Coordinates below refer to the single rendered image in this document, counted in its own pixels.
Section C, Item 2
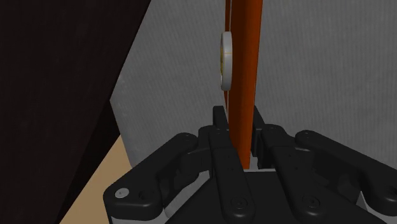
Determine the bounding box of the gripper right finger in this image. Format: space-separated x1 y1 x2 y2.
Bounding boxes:
250 105 397 224

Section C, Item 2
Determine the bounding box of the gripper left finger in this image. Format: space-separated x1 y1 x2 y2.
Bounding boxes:
103 105 256 224

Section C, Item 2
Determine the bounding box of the orange slab with white disc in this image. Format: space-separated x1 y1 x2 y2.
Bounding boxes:
219 0 264 170

